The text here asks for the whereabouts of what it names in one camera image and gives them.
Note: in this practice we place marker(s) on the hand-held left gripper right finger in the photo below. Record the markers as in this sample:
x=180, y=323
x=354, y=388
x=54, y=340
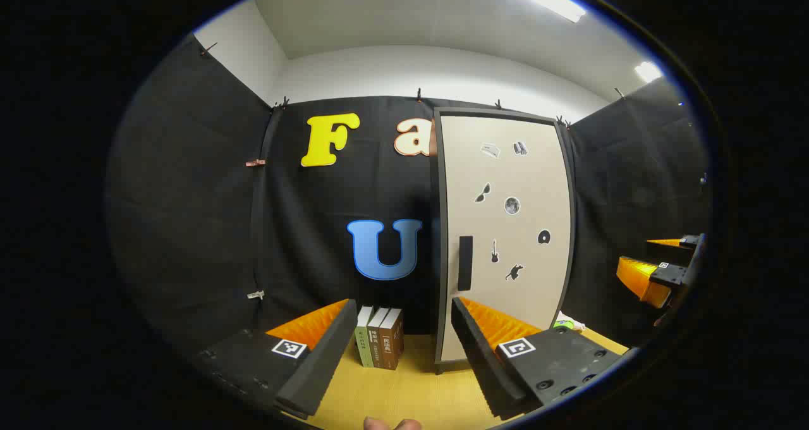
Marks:
x=483, y=360

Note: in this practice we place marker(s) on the black backdrop cloth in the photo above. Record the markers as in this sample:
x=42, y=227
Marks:
x=189, y=227

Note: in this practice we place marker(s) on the small ceiling light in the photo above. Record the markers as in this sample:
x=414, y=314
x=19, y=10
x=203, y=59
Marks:
x=648, y=71

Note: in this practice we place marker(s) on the green and white book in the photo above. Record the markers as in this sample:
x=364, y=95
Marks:
x=363, y=348

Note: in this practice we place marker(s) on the thin brown book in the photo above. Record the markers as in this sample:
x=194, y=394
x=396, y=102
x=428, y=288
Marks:
x=378, y=349

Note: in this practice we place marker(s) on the thick brown book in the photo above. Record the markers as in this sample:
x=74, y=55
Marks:
x=395, y=348

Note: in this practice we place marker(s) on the beige cabinet door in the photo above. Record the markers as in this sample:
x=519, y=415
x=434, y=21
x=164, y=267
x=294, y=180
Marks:
x=505, y=177

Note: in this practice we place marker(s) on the row of black cloth clips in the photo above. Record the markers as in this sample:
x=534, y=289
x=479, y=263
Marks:
x=418, y=95

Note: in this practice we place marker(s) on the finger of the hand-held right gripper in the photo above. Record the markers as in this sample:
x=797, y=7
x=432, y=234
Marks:
x=670, y=242
x=641, y=278

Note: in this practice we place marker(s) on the white cloth clip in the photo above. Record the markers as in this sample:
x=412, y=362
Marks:
x=255, y=294

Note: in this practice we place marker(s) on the green and white plush toy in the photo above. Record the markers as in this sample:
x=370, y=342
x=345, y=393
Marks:
x=564, y=323

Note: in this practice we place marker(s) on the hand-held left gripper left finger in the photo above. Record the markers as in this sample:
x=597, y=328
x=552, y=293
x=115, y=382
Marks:
x=322, y=360

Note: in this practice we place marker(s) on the red cloth clip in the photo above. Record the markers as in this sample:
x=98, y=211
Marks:
x=255, y=163

